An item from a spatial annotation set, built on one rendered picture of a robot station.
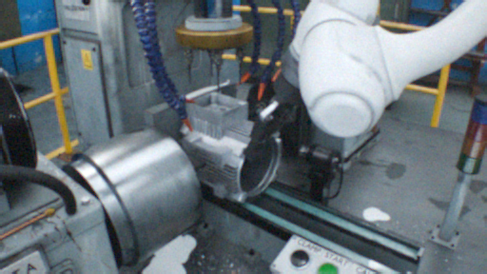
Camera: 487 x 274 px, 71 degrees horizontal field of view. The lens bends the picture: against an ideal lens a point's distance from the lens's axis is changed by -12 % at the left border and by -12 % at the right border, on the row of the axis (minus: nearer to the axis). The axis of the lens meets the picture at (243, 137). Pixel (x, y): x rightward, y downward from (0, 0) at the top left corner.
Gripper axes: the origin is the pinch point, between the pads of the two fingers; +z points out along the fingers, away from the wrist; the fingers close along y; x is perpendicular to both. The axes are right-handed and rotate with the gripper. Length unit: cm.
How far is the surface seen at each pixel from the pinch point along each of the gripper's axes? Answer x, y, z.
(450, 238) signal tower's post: 51, -34, 4
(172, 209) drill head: 1.1, 23.1, 4.1
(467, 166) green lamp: 38, -33, -15
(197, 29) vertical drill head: -25.7, 0.3, -12.2
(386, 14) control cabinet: -67, -316, 50
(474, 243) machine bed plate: 58, -39, 2
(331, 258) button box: 26.1, 17.1, -11.8
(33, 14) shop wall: -472, -160, 301
